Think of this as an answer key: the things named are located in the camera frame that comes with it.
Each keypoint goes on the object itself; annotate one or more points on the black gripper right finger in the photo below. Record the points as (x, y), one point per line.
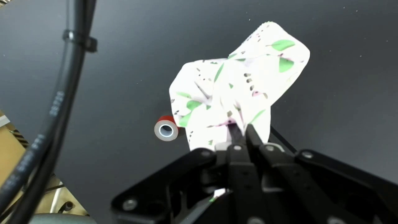
(323, 186)

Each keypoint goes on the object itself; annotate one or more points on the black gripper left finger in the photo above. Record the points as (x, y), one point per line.
(199, 186)

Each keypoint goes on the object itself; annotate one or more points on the white green-spotted cloth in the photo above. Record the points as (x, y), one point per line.
(231, 82)

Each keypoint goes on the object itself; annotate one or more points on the red tape roll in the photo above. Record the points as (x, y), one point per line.
(166, 129)

